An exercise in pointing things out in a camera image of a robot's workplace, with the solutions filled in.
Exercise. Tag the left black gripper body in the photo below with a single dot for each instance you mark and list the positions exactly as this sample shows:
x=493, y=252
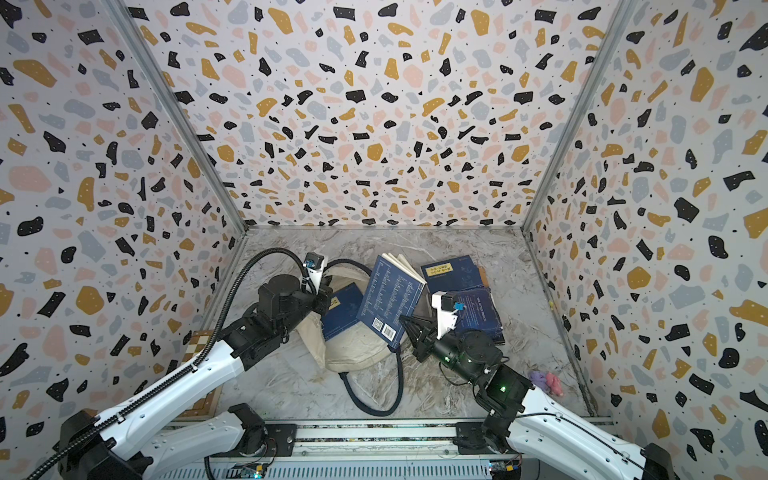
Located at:
x=320, y=303

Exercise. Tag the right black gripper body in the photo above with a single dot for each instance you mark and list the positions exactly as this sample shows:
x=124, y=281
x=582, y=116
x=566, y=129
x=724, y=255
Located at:
x=428, y=348

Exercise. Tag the navy book with barcode back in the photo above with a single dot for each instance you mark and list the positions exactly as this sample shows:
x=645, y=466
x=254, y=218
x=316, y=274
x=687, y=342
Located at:
x=394, y=289

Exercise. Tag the cream canvas tote bag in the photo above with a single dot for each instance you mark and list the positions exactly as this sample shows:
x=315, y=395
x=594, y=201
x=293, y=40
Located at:
x=355, y=349

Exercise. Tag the dark blue Little Prince book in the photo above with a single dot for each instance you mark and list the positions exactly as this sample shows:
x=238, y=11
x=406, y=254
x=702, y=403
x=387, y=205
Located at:
x=479, y=313

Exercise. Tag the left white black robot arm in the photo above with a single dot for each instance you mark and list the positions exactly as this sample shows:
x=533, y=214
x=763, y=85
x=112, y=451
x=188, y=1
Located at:
x=180, y=384

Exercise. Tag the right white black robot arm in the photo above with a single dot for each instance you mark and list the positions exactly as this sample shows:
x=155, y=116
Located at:
x=528, y=408

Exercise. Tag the small purple toy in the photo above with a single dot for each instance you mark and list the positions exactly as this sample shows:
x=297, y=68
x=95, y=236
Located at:
x=539, y=379

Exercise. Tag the small pink toy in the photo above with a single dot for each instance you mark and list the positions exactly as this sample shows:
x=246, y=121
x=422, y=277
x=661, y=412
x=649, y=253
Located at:
x=554, y=385

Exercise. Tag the right circuit board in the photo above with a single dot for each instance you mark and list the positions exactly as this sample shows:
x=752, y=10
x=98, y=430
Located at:
x=505, y=470

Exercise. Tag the left green circuit board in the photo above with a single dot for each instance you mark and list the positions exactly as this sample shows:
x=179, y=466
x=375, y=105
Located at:
x=255, y=471

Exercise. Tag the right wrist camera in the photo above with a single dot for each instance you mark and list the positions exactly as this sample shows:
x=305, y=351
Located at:
x=447, y=309

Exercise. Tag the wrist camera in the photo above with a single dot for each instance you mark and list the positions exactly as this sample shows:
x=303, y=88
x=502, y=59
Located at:
x=447, y=309
x=314, y=265

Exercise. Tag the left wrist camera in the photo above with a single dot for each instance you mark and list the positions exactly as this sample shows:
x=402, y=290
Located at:
x=314, y=265

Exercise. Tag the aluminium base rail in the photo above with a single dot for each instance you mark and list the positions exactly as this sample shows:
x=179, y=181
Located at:
x=346, y=441

